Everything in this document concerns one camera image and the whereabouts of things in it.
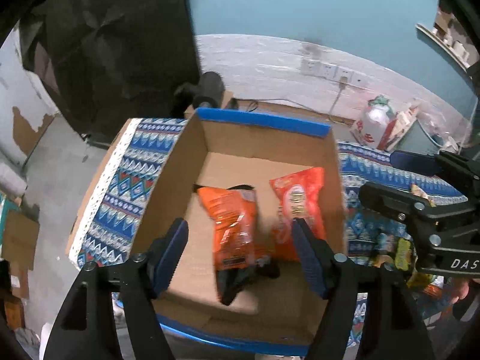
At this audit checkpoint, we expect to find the red-orange snack bag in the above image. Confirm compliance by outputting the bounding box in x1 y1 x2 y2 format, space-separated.
269 167 327 263

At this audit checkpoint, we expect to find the teal cardboard box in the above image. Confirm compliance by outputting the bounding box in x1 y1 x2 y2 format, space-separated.
0 194 20 216

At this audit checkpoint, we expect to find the small yellow snack packet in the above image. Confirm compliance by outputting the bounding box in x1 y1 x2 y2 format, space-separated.
409 184 436 208

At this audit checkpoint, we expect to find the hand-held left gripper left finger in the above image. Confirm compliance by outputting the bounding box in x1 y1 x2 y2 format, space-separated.
44 217 189 360

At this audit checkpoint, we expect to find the grey bucket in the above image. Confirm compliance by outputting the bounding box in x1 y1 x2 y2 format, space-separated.
397 120 451 155

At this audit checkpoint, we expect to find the black spotlight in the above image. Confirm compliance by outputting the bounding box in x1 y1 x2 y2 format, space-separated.
170 70 226 116

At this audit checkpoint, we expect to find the white plastic pack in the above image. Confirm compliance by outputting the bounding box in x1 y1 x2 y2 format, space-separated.
0 163 28 196

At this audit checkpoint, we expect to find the flattened cardboard sheet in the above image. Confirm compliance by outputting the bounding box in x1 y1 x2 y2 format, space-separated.
0 210 40 301

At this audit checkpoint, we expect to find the wall shelf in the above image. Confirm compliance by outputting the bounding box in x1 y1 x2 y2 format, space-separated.
414 4 478 71

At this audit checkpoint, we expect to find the person's right hand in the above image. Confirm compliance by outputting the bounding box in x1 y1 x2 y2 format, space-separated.
452 278 480 308

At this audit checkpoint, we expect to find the blue-edged cardboard box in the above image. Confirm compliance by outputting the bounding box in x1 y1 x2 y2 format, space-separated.
127 107 349 347

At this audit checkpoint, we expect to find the pile of snack packets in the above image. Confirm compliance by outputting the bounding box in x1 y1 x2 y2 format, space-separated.
369 232 464 302

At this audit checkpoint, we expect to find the blue patterned tablecloth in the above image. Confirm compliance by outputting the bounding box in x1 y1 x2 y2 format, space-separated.
67 117 469 347

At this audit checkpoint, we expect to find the white power cable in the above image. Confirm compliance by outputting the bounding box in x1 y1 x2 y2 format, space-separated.
328 79 346 116

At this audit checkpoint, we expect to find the orange snack bag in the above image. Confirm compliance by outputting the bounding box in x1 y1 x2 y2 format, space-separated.
193 184 280 306

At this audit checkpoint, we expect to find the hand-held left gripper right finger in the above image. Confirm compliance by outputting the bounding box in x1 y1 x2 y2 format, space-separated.
292 217 439 360

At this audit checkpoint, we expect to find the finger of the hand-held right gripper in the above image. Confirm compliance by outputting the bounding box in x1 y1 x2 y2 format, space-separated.
389 150 479 196
358 182 444 248

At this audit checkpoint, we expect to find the red and beige carton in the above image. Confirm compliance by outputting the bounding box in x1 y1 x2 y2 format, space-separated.
377 99 423 151

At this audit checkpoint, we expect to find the white and red plastic bag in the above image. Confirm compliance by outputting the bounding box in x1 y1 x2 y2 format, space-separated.
350 95 398 151

